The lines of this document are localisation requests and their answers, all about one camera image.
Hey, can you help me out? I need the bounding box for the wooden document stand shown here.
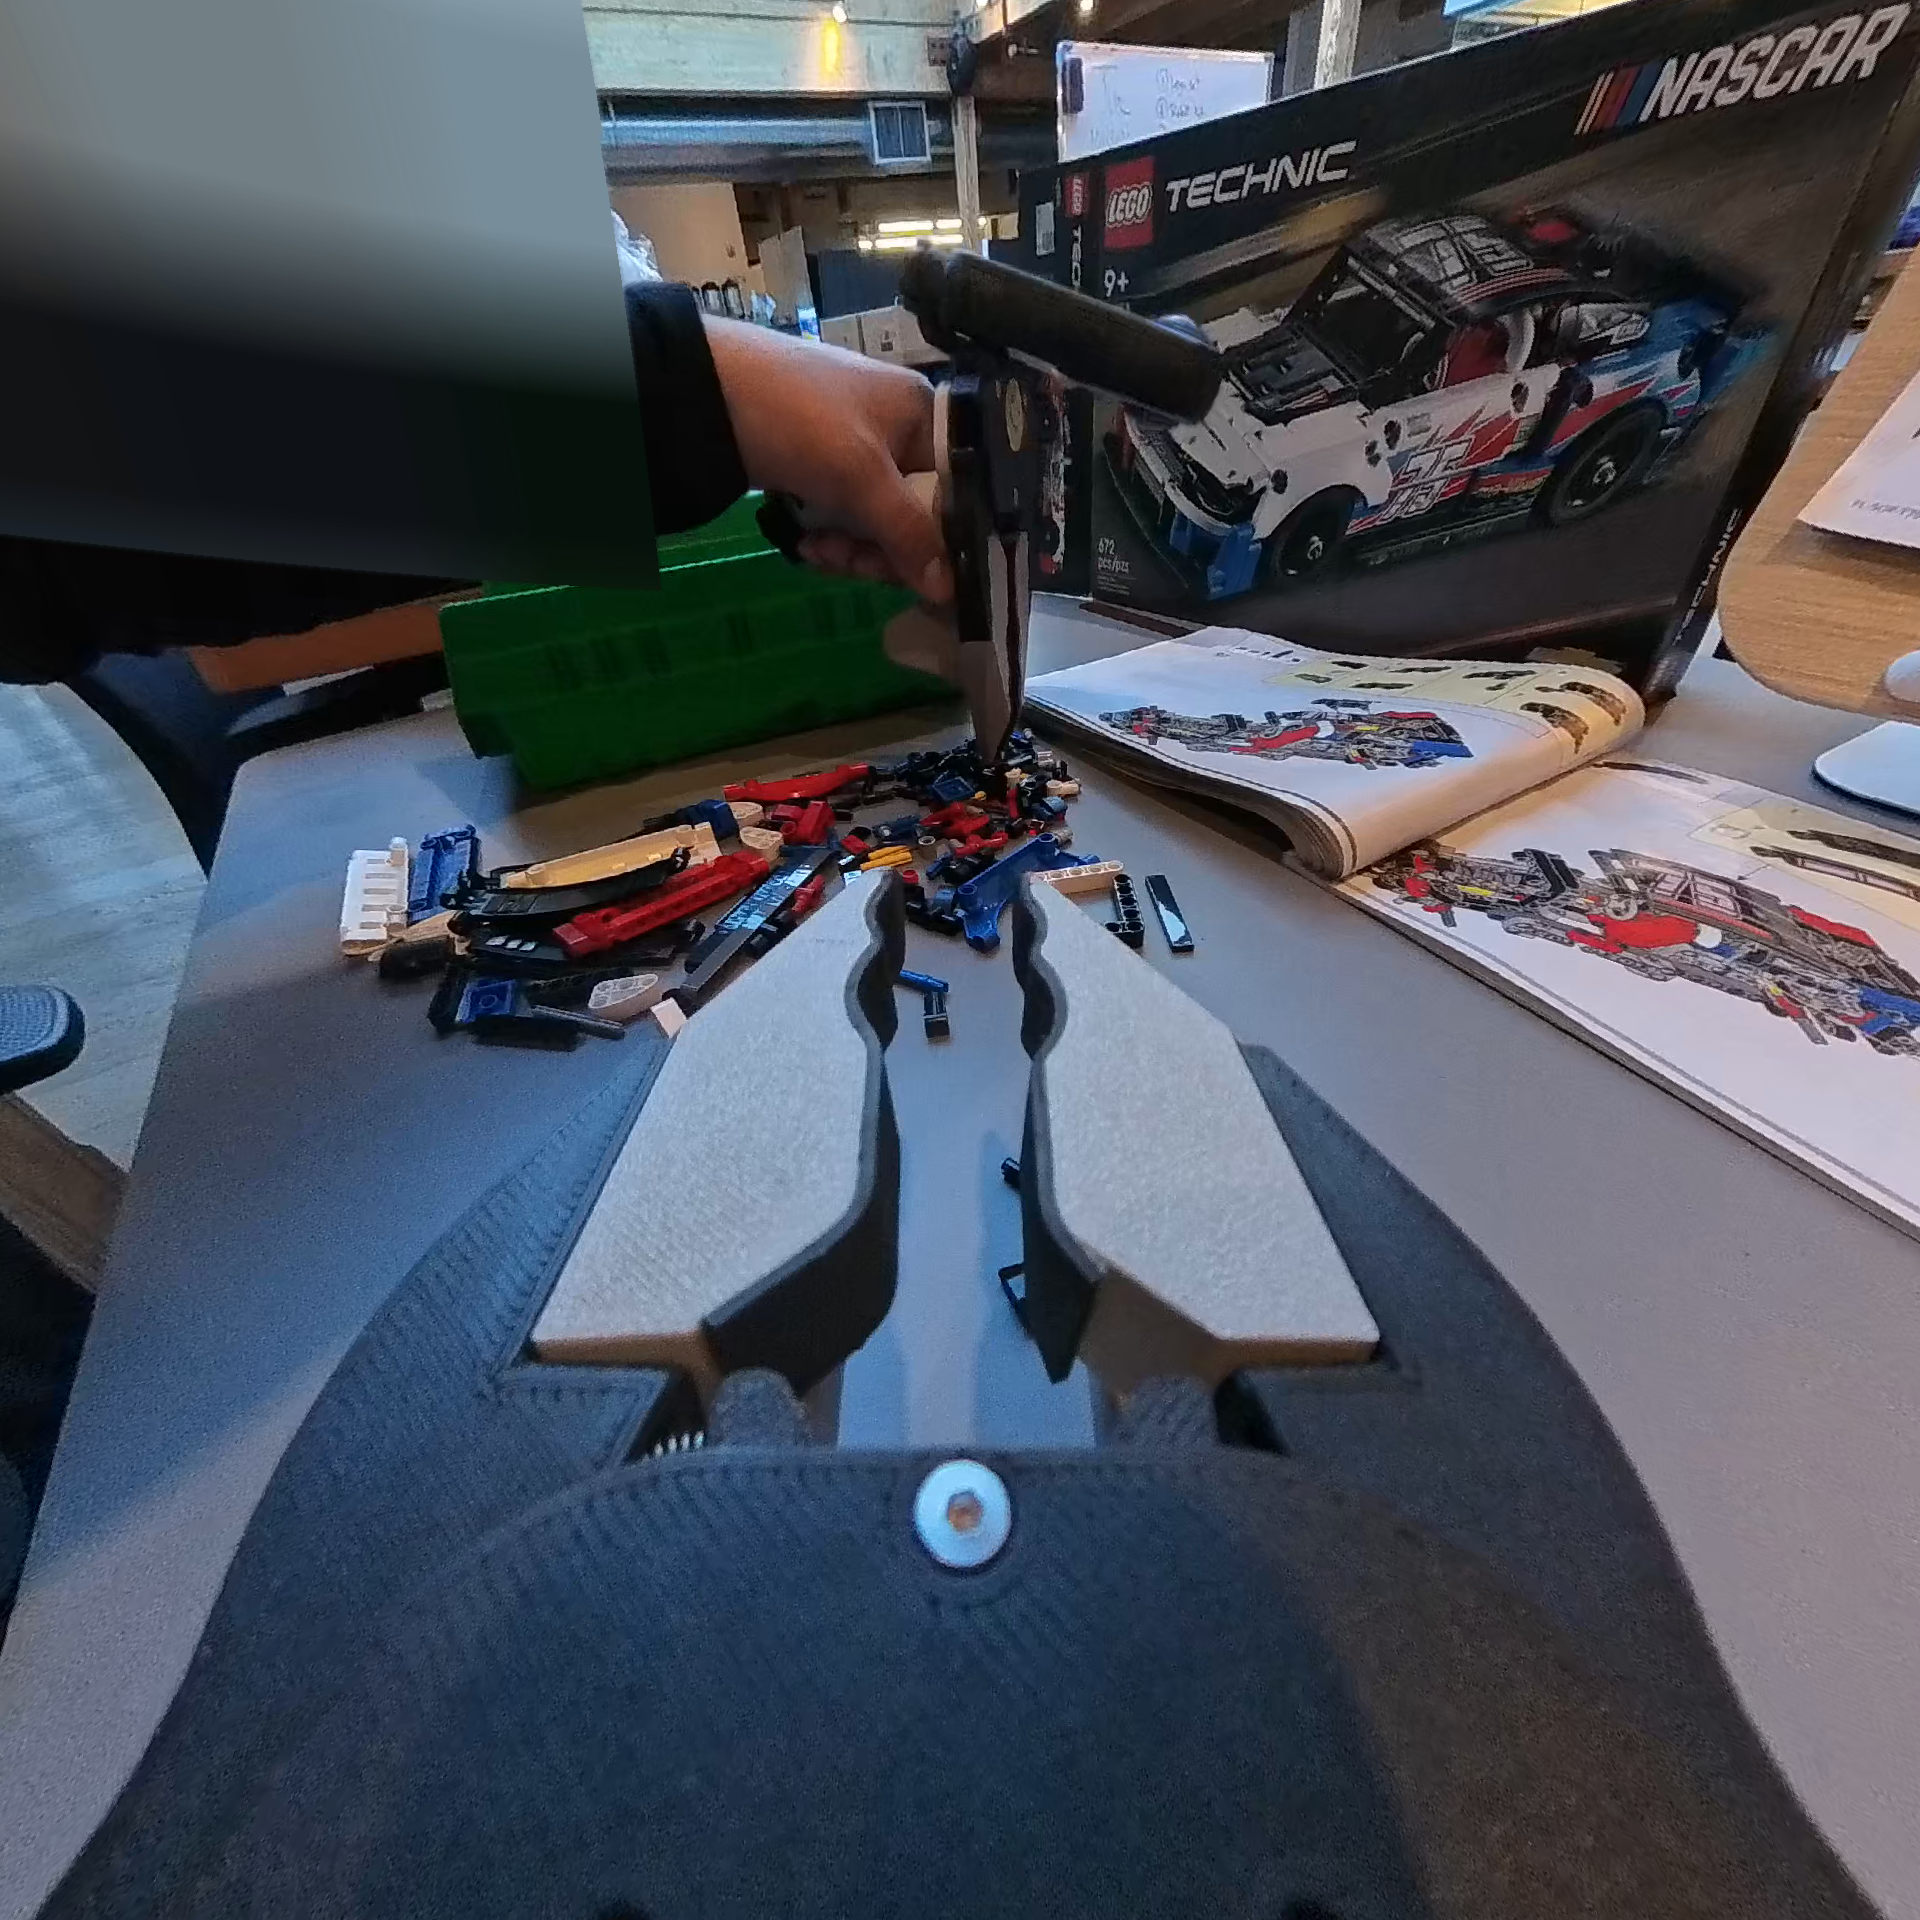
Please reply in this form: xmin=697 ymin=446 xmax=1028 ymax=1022
xmin=1717 ymin=300 xmax=1920 ymax=819

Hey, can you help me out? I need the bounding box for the green plastic bin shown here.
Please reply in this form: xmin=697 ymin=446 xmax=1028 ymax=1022
xmin=438 ymin=496 xmax=963 ymax=798

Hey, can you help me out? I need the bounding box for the pile of toy bricks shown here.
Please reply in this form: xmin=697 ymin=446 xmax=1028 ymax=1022
xmin=337 ymin=728 xmax=1202 ymax=1051

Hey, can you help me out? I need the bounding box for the grey desk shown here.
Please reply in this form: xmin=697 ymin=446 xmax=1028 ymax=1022
xmin=0 ymin=600 xmax=1920 ymax=1920

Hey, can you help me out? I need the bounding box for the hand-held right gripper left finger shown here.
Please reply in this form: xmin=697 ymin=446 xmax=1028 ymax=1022
xmin=533 ymin=872 xmax=909 ymax=1403

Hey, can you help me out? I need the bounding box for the black office chair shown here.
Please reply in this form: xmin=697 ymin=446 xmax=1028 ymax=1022
xmin=0 ymin=982 xmax=86 ymax=1098

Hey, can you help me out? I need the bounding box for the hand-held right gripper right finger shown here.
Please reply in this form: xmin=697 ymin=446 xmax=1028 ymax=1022
xmin=1013 ymin=873 xmax=1383 ymax=1390

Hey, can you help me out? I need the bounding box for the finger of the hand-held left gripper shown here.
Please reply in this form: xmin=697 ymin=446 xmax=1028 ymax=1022
xmin=949 ymin=532 xmax=1034 ymax=760
xmin=883 ymin=593 xmax=986 ymax=706

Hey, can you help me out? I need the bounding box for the person's left hand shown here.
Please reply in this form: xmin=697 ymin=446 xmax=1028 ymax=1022
xmin=703 ymin=315 xmax=963 ymax=608

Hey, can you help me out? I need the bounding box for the printed instruction sheet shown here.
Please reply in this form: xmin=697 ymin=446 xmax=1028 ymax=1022
xmin=1796 ymin=369 xmax=1920 ymax=548

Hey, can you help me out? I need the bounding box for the whiteboard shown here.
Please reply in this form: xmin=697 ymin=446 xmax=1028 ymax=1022
xmin=1057 ymin=42 xmax=1274 ymax=161

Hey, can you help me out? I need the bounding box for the toy car set box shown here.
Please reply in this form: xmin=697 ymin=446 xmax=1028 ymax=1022
xmin=1017 ymin=0 xmax=1920 ymax=706

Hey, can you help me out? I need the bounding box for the person's left forearm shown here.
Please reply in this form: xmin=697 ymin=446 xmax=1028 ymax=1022
xmin=622 ymin=281 xmax=751 ymax=536

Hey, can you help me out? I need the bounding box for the open instruction booklet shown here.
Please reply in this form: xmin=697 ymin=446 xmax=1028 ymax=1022
xmin=1023 ymin=627 xmax=1920 ymax=1240

